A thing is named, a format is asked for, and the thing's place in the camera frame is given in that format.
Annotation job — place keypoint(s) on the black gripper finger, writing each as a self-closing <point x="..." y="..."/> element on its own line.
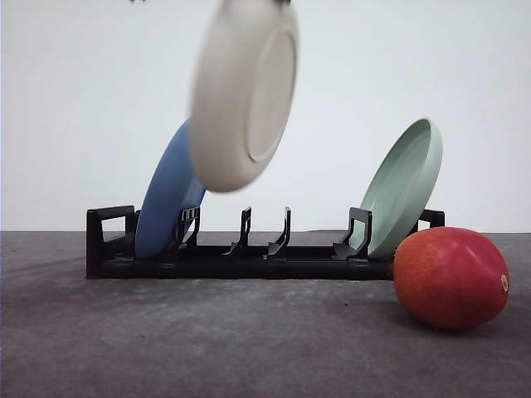
<point x="286" y="2"/>

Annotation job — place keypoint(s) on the white plate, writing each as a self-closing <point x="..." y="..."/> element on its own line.
<point x="244" y="90"/>

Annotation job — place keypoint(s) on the red pomegranate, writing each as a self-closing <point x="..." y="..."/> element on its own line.
<point x="451" y="277"/>

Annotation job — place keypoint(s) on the green plate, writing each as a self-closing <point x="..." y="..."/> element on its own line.
<point x="399" y="186"/>

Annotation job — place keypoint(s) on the blue plate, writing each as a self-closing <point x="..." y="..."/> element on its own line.
<point x="175" y="185"/>

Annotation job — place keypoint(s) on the black plastic dish rack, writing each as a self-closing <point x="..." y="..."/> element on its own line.
<point x="112" y="251"/>

